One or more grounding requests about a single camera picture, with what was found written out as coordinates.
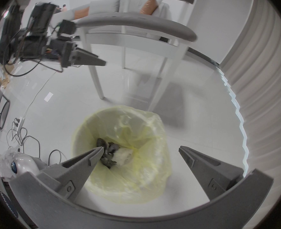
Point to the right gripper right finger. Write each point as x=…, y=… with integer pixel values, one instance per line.
x=207, y=173

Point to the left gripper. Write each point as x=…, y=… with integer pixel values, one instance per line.
x=65, y=54

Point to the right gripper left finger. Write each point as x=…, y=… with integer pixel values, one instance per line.
x=78, y=170

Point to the black plastic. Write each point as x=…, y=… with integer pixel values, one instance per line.
x=109, y=149

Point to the white paper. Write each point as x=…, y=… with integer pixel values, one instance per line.
x=122, y=155

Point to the yellow plastic bag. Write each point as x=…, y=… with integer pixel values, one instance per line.
x=152, y=151

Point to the white trash bin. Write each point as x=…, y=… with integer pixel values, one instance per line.
x=83, y=137

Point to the orange cushion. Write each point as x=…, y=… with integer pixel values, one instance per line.
x=149, y=5
x=82, y=12

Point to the light grey cushion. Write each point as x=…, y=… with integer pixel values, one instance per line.
x=104, y=6

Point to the grey white chair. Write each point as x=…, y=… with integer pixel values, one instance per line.
x=135, y=24

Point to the white power strip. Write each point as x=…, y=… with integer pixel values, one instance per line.
x=19, y=123

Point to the light grey sofa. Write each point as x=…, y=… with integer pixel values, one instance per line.
x=165, y=11

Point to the white curtain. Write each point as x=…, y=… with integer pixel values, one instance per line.
x=262, y=80

